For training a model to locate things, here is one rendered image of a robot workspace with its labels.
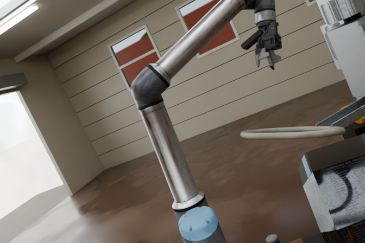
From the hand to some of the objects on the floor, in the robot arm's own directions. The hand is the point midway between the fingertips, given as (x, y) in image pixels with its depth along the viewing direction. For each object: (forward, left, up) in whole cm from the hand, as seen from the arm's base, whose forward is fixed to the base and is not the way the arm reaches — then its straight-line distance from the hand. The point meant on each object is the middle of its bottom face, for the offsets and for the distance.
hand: (264, 69), depth 140 cm
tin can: (+92, +64, -151) cm, 188 cm away
